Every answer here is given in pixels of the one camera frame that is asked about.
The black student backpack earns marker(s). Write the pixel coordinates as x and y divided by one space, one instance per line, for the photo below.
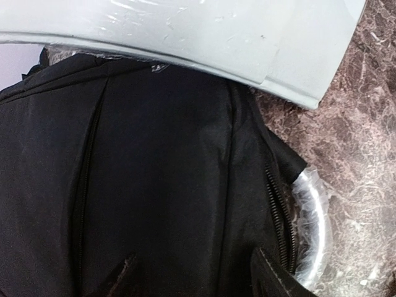
120 181

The grey notebook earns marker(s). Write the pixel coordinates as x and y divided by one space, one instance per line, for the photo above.
291 49

